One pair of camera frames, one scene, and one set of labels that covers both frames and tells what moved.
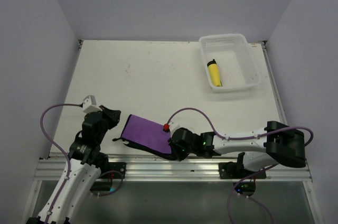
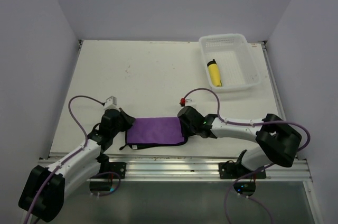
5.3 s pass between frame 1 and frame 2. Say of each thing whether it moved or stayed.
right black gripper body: moved
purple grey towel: moved
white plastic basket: stayed
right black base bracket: stayed
